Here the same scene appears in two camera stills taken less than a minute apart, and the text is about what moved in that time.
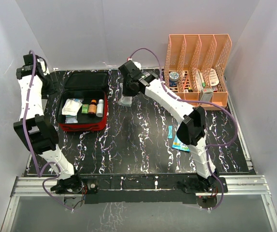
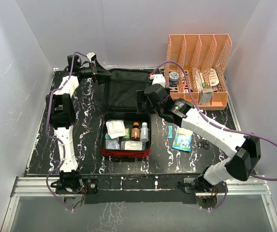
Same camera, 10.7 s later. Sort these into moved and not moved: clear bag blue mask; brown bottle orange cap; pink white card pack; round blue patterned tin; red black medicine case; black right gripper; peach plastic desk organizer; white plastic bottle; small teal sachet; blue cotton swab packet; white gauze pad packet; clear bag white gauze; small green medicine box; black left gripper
Moved: clear bag blue mask; small green medicine box; black left gripper; white plastic bottle; clear bag white gauze; white gauze pad packet; red black medicine case; black right gripper; brown bottle orange cap
Not moved: small teal sachet; peach plastic desk organizer; pink white card pack; round blue patterned tin; blue cotton swab packet
